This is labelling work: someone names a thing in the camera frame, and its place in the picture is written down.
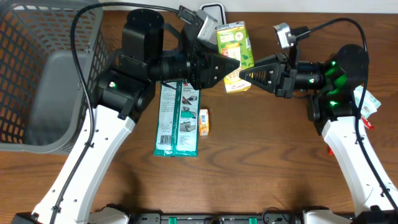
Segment green juice carton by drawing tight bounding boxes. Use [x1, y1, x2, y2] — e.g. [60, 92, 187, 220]
[216, 21, 254, 93]

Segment orange juice carton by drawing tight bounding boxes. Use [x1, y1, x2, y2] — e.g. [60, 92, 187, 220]
[198, 109, 210, 136]

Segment green white snack bag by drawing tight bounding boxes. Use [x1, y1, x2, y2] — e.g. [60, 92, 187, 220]
[154, 81, 200, 157]

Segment light green tissue pack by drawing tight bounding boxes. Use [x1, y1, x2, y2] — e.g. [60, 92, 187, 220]
[353, 85, 381, 119]

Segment red snack bag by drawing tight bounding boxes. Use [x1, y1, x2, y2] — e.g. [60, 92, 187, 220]
[328, 146, 334, 155]

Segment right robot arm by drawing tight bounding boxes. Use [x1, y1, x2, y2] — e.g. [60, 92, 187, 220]
[239, 44, 397, 223]

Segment white barcode scanner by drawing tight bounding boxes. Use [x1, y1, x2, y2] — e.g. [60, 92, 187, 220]
[199, 2, 226, 25]

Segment grey plastic laundry basket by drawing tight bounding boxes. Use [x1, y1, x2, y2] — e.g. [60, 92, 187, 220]
[1, 0, 108, 154]

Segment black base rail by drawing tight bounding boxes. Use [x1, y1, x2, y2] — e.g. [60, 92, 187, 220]
[88, 203, 355, 224]

